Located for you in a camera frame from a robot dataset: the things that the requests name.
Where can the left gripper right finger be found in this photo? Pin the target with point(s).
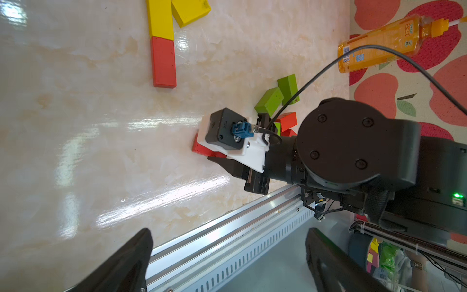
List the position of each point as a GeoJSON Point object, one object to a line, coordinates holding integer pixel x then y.
{"type": "Point", "coordinates": [333, 270]}

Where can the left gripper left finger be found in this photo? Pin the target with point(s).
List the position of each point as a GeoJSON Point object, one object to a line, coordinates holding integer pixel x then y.
{"type": "Point", "coordinates": [124, 271]}

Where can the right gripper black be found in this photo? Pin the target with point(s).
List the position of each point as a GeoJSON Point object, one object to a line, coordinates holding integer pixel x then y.
{"type": "Point", "coordinates": [254, 182]}

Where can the green block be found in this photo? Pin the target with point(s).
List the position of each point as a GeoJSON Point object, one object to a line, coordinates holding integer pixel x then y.
{"type": "Point", "coordinates": [278, 128]}
{"type": "Point", "coordinates": [288, 87]}
{"type": "Point", "coordinates": [270, 102]}

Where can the red block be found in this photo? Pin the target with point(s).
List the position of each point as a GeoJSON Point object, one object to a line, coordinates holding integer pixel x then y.
{"type": "Point", "coordinates": [288, 133]}
{"type": "Point", "coordinates": [201, 150]}
{"type": "Point", "coordinates": [163, 63]}
{"type": "Point", "coordinates": [287, 120]}

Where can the yellow block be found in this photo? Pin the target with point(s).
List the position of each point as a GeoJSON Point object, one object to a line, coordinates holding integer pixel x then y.
{"type": "Point", "coordinates": [186, 12]}
{"type": "Point", "coordinates": [160, 19]}

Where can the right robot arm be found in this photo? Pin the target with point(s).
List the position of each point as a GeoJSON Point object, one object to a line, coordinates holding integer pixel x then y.
{"type": "Point", "coordinates": [384, 169]}

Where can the orange soap dispenser bottle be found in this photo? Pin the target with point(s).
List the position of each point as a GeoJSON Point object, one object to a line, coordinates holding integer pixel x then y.
{"type": "Point", "coordinates": [424, 39]}

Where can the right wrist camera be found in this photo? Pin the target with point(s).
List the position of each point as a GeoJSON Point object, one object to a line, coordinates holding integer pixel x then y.
{"type": "Point", "coordinates": [215, 133]}

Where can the aluminium front rail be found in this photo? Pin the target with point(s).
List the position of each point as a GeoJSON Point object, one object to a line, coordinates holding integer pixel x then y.
{"type": "Point", "coordinates": [206, 258]}

